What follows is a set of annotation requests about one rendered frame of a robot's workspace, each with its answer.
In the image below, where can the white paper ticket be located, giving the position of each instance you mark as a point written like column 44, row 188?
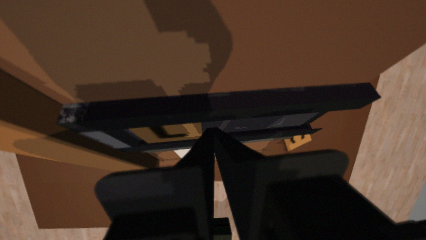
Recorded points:
column 181, row 153

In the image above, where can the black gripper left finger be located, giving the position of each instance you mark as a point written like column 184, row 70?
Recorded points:
column 190, row 182

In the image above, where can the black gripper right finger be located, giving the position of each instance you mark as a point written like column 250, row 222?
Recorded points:
column 246, row 174

